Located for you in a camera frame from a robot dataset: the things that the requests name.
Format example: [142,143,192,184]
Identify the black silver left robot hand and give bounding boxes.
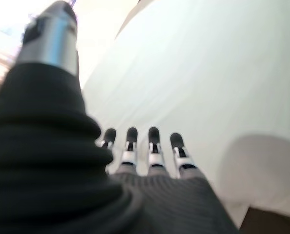
[0,0,241,234]

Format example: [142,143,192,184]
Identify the white duvet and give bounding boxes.
[81,0,290,230]

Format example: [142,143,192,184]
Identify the dark brown bed frame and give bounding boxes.
[237,206,290,234]

